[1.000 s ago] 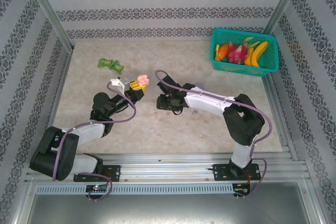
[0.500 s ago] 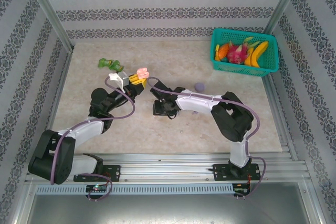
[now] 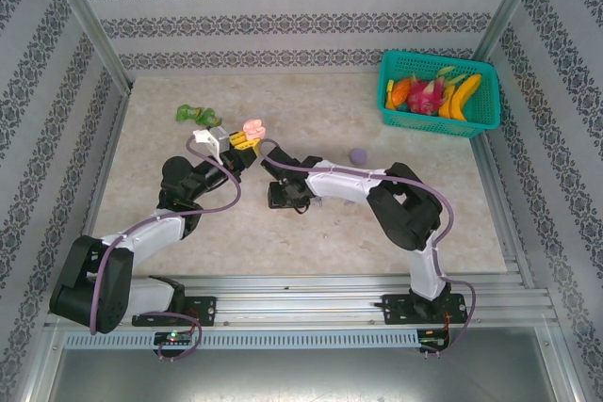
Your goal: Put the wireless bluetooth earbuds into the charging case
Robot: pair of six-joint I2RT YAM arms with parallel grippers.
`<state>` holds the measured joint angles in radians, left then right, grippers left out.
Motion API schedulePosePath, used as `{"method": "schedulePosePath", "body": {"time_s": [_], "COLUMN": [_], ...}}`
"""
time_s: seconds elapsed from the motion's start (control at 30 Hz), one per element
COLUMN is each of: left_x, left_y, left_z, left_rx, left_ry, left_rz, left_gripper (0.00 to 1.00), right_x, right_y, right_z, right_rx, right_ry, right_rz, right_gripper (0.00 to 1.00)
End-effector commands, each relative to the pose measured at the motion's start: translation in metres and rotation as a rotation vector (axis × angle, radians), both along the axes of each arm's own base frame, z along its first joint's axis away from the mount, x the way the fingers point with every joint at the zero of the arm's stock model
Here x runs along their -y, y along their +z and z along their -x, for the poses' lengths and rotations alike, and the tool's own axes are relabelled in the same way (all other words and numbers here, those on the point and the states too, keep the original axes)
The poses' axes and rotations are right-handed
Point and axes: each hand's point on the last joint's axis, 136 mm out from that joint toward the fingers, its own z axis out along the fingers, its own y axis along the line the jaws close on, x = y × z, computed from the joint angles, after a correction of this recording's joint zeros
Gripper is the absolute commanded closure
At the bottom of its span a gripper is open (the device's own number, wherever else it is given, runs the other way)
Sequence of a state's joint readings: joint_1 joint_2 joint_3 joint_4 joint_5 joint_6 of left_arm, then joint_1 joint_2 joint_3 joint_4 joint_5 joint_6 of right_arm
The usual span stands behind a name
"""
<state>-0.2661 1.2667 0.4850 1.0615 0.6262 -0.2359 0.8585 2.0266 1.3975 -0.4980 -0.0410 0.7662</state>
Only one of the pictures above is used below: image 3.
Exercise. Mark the pink earbud charging case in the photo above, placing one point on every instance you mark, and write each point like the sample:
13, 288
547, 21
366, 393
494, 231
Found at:
253, 129

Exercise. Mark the purple earbud charging case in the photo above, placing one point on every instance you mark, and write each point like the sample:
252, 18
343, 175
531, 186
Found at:
358, 156

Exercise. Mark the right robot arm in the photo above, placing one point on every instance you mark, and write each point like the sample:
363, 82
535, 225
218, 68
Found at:
339, 183

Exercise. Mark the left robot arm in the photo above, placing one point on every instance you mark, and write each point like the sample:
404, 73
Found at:
151, 237

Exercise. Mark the yellow toy fruit slice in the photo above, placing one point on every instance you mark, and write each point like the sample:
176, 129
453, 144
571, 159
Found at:
389, 93

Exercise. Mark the orange toy fruit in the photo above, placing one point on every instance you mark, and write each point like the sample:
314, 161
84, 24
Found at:
401, 92

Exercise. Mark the teal plastic mesh basket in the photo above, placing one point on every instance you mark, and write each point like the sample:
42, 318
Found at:
438, 126

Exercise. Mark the pink toy dragon fruit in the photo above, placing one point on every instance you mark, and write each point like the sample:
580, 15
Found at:
421, 96

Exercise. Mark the grey metal panel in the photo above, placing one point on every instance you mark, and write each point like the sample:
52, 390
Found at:
301, 378

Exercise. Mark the yellow toy banana bunch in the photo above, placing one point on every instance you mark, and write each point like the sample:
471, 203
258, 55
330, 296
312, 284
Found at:
459, 96

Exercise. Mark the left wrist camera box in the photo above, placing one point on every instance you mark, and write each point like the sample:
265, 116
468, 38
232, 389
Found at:
207, 138

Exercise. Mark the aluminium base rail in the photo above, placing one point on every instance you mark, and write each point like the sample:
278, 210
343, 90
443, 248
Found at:
292, 300

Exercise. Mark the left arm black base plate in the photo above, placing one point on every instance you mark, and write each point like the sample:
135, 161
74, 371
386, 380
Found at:
205, 310

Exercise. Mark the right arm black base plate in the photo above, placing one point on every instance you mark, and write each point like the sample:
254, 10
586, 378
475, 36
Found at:
396, 310

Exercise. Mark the aluminium frame post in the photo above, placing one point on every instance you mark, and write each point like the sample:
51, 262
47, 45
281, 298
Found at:
87, 16
509, 6

